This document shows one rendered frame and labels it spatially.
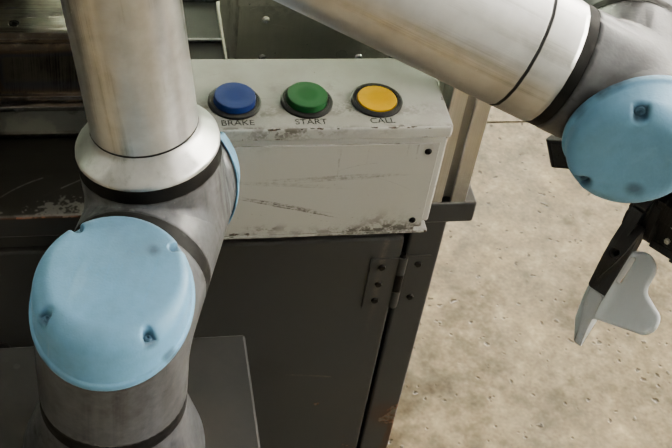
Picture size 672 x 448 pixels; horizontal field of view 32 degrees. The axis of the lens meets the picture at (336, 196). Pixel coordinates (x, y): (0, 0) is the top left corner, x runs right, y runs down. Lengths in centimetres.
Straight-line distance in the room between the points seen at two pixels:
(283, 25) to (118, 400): 57
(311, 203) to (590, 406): 105
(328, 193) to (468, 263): 113
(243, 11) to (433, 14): 68
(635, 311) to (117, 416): 40
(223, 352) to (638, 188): 54
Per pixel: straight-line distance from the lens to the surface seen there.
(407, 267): 136
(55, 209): 122
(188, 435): 97
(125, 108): 86
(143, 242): 87
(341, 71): 117
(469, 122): 121
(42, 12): 131
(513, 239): 234
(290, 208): 117
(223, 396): 106
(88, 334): 83
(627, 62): 65
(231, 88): 112
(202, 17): 147
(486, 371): 210
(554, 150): 92
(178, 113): 88
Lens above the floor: 161
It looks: 43 degrees down
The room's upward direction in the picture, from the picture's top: 10 degrees clockwise
